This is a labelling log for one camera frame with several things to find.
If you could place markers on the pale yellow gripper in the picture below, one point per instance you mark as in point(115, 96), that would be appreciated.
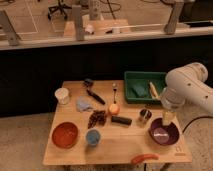
point(168, 117)

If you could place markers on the light blue towel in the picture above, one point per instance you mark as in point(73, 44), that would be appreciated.
point(83, 105)

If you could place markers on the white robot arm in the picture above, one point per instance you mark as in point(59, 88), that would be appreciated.
point(185, 83)

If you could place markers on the purple bowl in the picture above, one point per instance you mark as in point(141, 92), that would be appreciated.
point(163, 135)

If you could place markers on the metal cup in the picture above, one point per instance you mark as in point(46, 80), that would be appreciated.
point(145, 115)

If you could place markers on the yellow banana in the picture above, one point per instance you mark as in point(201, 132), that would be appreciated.
point(153, 91)

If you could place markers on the black rectangular block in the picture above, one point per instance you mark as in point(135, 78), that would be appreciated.
point(121, 120)

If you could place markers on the orange peach fruit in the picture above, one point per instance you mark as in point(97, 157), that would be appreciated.
point(114, 109)

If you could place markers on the metal spoon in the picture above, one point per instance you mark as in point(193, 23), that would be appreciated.
point(114, 85)

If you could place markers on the bunch of dark grapes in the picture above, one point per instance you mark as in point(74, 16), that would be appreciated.
point(97, 117)

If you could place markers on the blue cup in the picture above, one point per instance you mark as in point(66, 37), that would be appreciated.
point(93, 137)

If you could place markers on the red bowl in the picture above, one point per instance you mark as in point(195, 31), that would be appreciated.
point(65, 135)

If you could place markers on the white cup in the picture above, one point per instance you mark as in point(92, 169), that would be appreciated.
point(62, 95)

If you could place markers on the black office chair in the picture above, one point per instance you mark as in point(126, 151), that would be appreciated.
point(61, 7)

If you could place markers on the black handled brush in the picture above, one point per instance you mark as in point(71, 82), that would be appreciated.
point(88, 84)

